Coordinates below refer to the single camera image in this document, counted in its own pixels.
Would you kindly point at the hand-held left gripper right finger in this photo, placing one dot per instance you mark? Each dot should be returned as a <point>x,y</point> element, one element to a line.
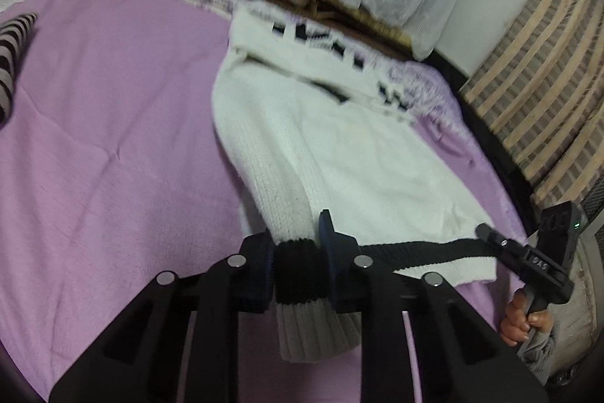
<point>330,261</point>

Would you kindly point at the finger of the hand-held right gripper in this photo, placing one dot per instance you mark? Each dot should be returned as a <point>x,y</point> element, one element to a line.
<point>498,245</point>

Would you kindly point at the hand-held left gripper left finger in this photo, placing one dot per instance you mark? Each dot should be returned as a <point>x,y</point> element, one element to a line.
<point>257,271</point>

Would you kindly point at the white sweater with black stripes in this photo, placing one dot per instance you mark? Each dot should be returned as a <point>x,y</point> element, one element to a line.
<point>354,157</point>

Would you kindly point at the black and grey striped garment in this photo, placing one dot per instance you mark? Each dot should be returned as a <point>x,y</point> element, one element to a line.
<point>12,53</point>

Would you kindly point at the person's right hand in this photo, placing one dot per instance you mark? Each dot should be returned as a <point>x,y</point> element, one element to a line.
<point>514,318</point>

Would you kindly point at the purple floral bedsheet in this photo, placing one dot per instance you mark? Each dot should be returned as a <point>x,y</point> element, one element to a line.
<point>429,94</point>

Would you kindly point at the purple blanket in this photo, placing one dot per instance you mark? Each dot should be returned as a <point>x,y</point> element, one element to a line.
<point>118,124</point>

